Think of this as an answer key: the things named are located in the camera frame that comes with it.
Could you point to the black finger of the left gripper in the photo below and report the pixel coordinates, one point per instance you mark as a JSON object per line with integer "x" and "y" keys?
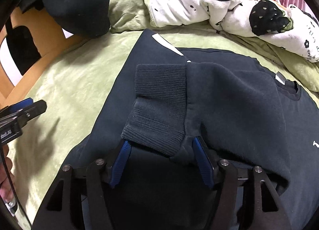
{"x": 32, "y": 111}

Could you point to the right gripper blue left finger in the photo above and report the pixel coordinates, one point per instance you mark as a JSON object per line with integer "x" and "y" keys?
{"x": 116, "y": 162}

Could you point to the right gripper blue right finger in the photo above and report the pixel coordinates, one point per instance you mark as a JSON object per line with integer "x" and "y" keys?
{"x": 207, "y": 162}

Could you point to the dark navy sweatshirt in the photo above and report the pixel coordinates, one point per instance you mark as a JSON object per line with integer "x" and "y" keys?
{"x": 162, "y": 100}

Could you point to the person's left hand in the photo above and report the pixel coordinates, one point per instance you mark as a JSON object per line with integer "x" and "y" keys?
{"x": 6, "y": 190}

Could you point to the green plush bed sheet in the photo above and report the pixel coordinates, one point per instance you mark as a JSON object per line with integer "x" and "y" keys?
{"x": 75, "y": 87}

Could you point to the green and white patterned duvet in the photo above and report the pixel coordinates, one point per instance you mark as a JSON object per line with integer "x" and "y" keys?
{"x": 286, "y": 35}

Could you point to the wooden bed frame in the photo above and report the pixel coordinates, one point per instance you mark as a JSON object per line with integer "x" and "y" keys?
{"x": 30, "y": 41}

